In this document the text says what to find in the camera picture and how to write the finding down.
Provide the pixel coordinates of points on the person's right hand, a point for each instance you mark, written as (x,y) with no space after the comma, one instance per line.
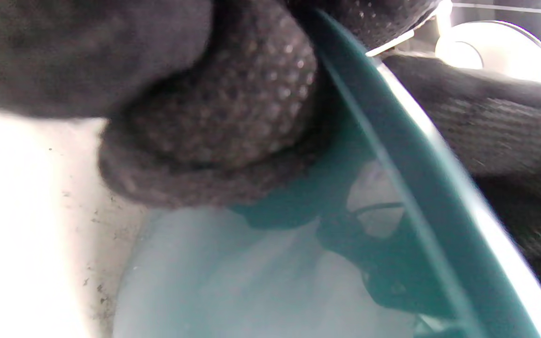
(510,141)

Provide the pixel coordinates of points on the grey right hand controller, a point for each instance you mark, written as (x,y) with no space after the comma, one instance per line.
(510,51)

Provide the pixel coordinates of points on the person's left hand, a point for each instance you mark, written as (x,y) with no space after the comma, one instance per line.
(181,84)

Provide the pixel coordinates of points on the teal plastic basin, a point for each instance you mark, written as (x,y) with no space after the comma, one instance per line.
(392,155)

